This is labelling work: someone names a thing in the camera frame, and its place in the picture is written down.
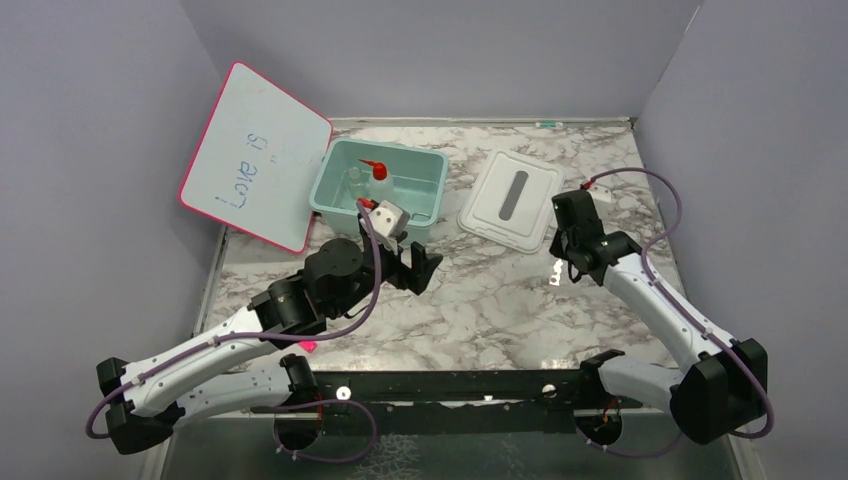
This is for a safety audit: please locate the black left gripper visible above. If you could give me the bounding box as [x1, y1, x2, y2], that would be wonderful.
[329, 231, 442, 319]

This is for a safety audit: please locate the clear plastic test tube rack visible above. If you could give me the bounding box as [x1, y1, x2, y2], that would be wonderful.
[549, 259, 565, 286]

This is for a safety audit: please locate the white plastic bin lid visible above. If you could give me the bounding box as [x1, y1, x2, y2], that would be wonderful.
[457, 150, 565, 254]

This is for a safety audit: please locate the white squeeze bottle red nozzle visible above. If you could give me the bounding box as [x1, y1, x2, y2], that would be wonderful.
[360, 159, 395, 202]

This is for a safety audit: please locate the small clear glass jar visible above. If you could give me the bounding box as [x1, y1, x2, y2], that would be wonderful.
[345, 167, 370, 201]

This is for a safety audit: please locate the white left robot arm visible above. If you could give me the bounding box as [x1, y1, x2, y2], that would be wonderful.
[85, 239, 443, 455]

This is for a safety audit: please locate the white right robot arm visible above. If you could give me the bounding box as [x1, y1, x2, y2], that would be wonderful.
[550, 189, 770, 445]

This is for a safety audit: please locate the teal plastic bin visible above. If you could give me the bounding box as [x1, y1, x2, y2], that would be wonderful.
[309, 137, 449, 246]

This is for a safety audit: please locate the pink highlighter marker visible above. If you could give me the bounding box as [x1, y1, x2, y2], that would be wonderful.
[298, 341, 317, 353]

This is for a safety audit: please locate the pink framed whiteboard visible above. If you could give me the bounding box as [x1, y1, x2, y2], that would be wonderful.
[178, 62, 333, 253]

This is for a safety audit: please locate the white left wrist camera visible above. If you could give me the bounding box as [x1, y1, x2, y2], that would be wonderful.
[368, 201, 410, 254]

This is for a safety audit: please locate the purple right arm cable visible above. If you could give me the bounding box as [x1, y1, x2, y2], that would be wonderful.
[574, 166, 775, 458]

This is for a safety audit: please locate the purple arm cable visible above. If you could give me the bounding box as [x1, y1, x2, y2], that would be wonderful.
[84, 198, 384, 464]
[574, 166, 775, 458]

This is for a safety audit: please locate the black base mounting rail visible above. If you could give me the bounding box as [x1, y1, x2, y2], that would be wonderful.
[182, 354, 644, 439]

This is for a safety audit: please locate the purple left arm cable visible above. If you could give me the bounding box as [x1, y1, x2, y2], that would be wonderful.
[84, 198, 384, 464]

